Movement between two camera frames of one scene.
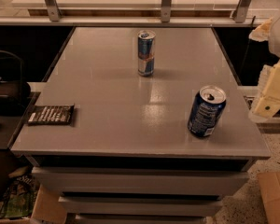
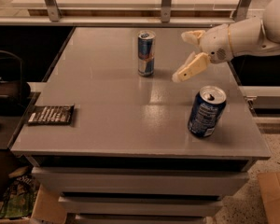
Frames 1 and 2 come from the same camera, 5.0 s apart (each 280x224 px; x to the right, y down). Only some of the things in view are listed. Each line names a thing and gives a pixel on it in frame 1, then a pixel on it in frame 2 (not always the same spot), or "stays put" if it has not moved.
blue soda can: [206, 110] stays put
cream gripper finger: [260, 33] -> [192, 36]
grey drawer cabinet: [162, 129] stays put
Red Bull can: [146, 52] stays put
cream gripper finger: [273, 91] -> [195, 64]
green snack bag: [19, 199] stays put
